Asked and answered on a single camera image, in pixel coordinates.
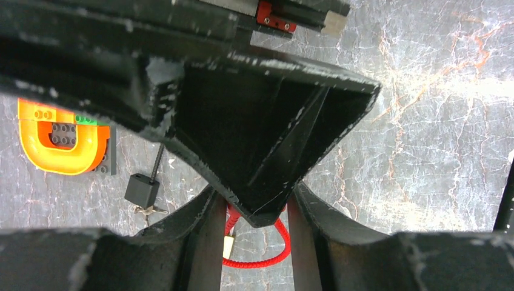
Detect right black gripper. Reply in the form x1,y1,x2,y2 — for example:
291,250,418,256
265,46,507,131
1,1,350,56

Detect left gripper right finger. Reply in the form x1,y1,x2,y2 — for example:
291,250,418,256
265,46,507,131
287,183,513,290

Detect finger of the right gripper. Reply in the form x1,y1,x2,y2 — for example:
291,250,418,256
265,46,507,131
1,32,381,227

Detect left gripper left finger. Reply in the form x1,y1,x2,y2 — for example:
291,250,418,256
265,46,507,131
1,187,226,290

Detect red key with cord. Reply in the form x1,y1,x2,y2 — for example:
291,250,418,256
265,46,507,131
221,202,292,269

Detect black key with cord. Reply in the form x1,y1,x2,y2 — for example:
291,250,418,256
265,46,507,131
124,144,167,219

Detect green toy brick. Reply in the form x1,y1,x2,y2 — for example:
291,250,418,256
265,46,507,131
75,115,99,126

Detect dark flat base plate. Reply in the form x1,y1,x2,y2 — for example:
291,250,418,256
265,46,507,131
49,122,116,176

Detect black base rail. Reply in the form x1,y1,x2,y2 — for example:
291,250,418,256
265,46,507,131
493,163,513,234

